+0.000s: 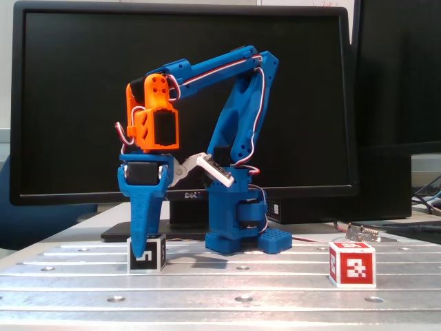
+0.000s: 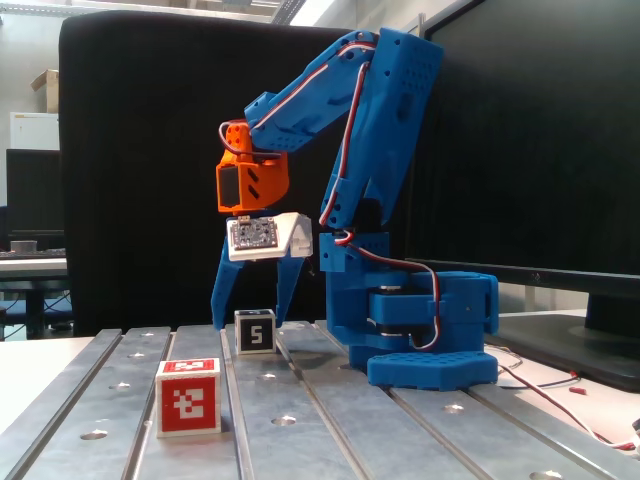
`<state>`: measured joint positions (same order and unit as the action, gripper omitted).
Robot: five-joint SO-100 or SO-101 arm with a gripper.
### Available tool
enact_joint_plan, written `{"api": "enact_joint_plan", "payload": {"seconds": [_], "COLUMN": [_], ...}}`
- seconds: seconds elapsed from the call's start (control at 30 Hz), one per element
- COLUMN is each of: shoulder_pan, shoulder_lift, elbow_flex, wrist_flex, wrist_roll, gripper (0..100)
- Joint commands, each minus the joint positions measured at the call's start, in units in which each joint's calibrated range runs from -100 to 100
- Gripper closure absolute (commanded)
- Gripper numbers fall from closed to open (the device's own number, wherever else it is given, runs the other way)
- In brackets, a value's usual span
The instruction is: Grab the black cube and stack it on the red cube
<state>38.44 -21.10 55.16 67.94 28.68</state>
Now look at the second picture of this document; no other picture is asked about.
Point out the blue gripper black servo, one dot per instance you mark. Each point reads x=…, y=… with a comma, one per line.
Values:
x=223, y=281

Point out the black cube with marker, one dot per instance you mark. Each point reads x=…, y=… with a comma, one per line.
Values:
x=255, y=332

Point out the red cube with marker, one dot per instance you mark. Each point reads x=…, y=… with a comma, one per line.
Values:
x=187, y=400

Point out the black office chair back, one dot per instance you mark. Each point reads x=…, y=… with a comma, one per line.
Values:
x=150, y=150

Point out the white office desk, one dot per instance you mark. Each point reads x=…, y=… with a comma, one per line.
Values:
x=30, y=267

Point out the dark keyboard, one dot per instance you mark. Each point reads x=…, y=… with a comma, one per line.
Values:
x=30, y=254

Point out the grey tape roll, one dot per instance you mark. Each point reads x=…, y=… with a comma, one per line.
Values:
x=24, y=247

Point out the small distant black monitor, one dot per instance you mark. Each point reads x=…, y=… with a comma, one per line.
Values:
x=32, y=190

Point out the white cabinet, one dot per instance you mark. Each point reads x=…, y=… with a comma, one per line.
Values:
x=32, y=131

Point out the cardboard box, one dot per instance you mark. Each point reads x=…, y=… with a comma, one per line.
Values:
x=47, y=87

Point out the black Dell monitor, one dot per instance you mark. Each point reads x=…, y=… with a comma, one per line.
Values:
x=550, y=100

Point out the white camera mount with board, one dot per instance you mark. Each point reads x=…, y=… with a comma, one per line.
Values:
x=295, y=235

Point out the aluminium slotted base plate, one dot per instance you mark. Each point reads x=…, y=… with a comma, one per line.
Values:
x=350, y=440

